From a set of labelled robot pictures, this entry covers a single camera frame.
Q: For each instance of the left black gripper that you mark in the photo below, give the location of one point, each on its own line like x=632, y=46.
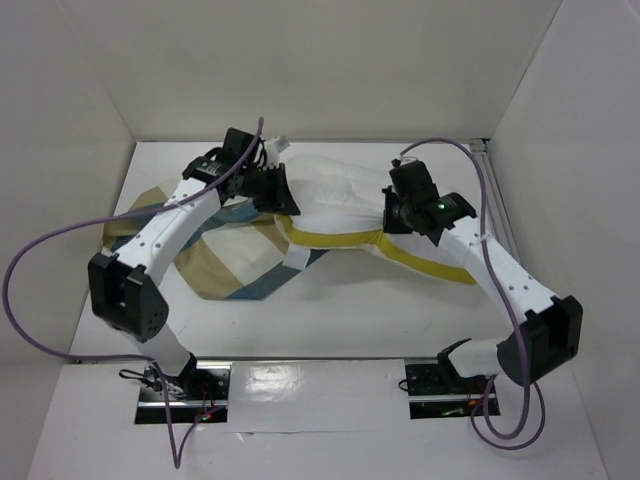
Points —
x=278, y=201

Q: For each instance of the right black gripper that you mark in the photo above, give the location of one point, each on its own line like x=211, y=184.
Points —
x=390, y=212

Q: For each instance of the blue tan white pillowcase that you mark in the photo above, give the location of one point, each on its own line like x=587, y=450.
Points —
x=231, y=252

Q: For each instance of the white pillow yellow trim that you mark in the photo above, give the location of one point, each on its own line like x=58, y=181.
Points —
x=341, y=208

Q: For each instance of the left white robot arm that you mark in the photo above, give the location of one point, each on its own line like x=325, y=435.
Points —
x=124, y=286

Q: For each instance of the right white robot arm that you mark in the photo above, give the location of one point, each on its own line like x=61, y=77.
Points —
x=545, y=327

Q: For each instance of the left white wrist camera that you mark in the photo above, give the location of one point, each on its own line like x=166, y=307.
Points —
x=272, y=149

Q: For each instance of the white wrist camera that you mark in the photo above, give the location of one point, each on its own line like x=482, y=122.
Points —
x=272, y=149
x=402, y=160

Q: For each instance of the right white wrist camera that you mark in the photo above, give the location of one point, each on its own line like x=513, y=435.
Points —
x=402, y=160

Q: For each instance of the aluminium rail frame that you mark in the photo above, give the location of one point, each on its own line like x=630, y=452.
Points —
x=501, y=226

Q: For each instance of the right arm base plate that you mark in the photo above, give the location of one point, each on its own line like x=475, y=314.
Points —
x=436, y=391

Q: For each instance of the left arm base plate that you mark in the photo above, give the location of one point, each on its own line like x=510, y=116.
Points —
x=205, y=399

